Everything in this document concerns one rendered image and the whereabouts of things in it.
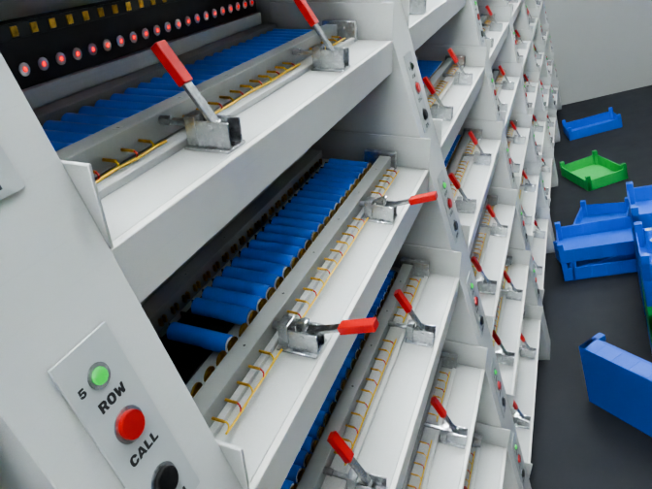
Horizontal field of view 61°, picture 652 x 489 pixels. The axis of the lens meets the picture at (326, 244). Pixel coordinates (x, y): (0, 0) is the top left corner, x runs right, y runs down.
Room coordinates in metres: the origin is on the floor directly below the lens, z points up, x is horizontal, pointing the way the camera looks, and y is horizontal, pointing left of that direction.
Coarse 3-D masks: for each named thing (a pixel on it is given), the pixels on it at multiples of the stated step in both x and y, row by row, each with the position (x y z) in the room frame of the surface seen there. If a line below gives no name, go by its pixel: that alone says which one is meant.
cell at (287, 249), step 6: (252, 240) 0.62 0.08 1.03; (258, 240) 0.62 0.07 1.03; (252, 246) 0.61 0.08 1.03; (258, 246) 0.61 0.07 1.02; (264, 246) 0.60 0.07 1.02; (270, 246) 0.60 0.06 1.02; (276, 246) 0.60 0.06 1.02; (282, 246) 0.60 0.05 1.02; (288, 246) 0.59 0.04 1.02; (294, 246) 0.59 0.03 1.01; (300, 246) 0.59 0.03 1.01; (276, 252) 0.59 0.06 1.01; (282, 252) 0.59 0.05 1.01; (288, 252) 0.59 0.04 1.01; (294, 252) 0.58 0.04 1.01
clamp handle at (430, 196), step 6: (432, 192) 0.64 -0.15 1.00; (384, 198) 0.67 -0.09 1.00; (408, 198) 0.66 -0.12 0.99; (414, 198) 0.65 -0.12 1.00; (420, 198) 0.64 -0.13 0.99; (426, 198) 0.64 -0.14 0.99; (432, 198) 0.63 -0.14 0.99; (384, 204) 0.67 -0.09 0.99; (390, 204) 0.67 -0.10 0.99; (396, 204) 0.66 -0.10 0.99; (402, 204) 0.66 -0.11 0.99; (414, 204) 0.65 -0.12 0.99
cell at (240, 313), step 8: (192, 304) 0.51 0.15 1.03; (200, 304) 0.50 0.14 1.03; (208, 304) 0.50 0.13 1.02; (216, 304) 0.50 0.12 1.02; (224, 304) 0.50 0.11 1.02; (192, 312) 0.51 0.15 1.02; (200, 312) 0.50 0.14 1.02; (208, 312) 0.50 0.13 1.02; (216, 312) 0.49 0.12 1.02; (224, 312) 0.49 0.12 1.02; (232, 312) 0.48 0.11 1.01; (240, 312) 0.48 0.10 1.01; (248, 312) 0.48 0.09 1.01; (224, 320) 0.49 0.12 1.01; (232, 320) 0.48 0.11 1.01; (240, 320) 0.48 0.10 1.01; (248, 320) 0.48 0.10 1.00
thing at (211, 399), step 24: (384, 168) 0.79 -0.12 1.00; (360, 192) 0.71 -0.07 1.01; (384, 192) 0.73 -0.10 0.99; (336, 216) 0.65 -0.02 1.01; (336, 240) 0.61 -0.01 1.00; (312, 264) 0.55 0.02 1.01; (336, 264) 0.56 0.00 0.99; (288, 288) 0.50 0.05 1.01; (264, 312) 0.47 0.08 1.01; (288, 312) 0.49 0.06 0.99; (264, 336) 0.44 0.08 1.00; (240, 360) 0.41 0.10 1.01; (216, 384) 0.38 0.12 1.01; (216, 408) 0.37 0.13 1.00; (240, 408) 0.37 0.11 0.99
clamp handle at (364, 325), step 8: (344, 320) 0.43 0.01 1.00; (352, 320) 0.42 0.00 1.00; (360, 320) 0.42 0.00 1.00; (368, 320) 0.41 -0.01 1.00; (376, 320) 0.41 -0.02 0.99; (304, 328) 0.44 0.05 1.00; (312, 328) 0.44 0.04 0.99; (320, 328) 0.43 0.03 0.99; (328, 328) 0.43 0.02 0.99; (336, 328) 0.42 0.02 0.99; (344, 328) 0.42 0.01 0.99; (352, 328) 0.41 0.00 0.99; (360, 328) 0.41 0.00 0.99; (368, 328) 0.40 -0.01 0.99; (376, 328) 0.41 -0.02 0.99
